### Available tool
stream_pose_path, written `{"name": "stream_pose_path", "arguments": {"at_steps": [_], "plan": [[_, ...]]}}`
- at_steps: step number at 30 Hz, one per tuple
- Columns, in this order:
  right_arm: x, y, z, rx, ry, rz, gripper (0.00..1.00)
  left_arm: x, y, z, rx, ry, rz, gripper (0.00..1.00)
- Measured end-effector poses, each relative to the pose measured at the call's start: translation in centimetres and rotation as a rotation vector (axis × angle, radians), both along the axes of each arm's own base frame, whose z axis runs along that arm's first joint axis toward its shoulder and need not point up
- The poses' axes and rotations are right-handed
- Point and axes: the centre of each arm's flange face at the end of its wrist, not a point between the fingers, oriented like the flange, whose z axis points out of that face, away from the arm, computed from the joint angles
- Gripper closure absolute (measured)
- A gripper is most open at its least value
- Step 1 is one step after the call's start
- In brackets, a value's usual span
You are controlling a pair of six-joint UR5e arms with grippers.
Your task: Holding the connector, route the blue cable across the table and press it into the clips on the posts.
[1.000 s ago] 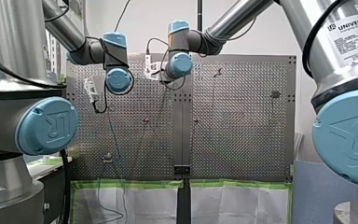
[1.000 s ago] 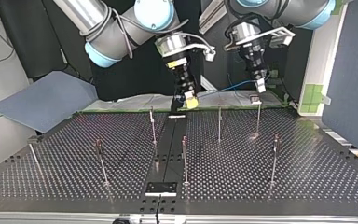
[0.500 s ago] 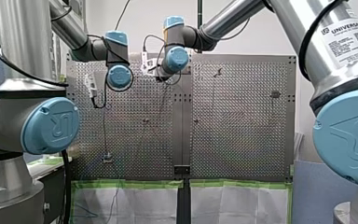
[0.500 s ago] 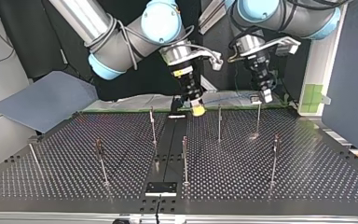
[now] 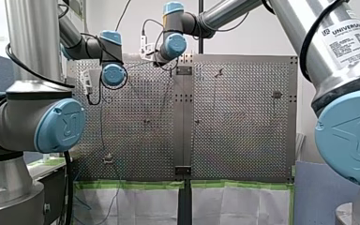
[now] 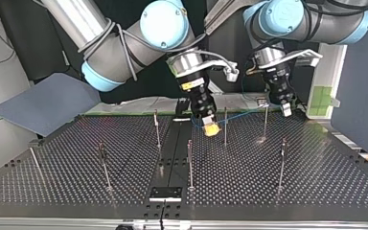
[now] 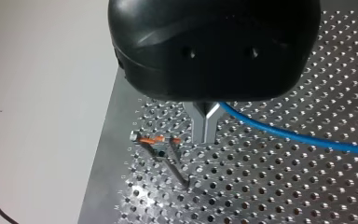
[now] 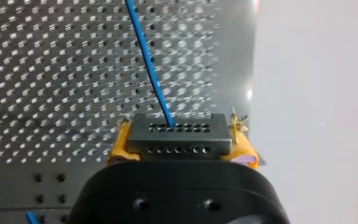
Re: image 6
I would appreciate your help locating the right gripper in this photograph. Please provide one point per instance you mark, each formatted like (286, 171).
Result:
(199, 96)

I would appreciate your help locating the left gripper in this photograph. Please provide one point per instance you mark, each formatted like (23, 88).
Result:
(279, 86)

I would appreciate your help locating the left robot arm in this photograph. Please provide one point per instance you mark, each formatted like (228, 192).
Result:
(284, 19)

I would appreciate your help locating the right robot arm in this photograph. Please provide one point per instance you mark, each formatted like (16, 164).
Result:
(115, 54)

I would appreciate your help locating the connector holder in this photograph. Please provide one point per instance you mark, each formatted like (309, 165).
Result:
(182, 108)

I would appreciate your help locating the grey board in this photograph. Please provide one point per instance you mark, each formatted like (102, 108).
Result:
(48, 102)

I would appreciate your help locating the black panel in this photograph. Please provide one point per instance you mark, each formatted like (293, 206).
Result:
(35, 38)

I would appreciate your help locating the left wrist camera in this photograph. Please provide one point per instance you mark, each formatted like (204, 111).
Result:
(300, 55)

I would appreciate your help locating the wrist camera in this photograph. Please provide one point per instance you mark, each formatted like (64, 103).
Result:
(231, 75)
(300, 55)

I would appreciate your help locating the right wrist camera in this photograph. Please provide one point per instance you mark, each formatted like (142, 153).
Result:
(231, 75)

